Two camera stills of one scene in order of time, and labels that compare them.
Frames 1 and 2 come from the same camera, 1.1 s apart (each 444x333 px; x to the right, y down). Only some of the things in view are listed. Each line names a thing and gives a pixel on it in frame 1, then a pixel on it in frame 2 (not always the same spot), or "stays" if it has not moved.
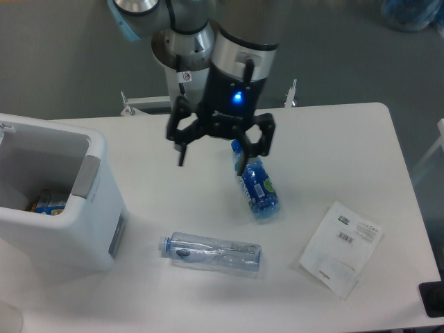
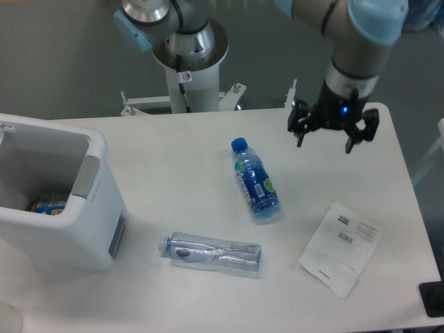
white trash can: x=37 y=155 stays
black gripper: x=227 y=107 -> x=336 y=114
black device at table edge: x=432 y=296 stays
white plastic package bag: x=339 y=248 stays
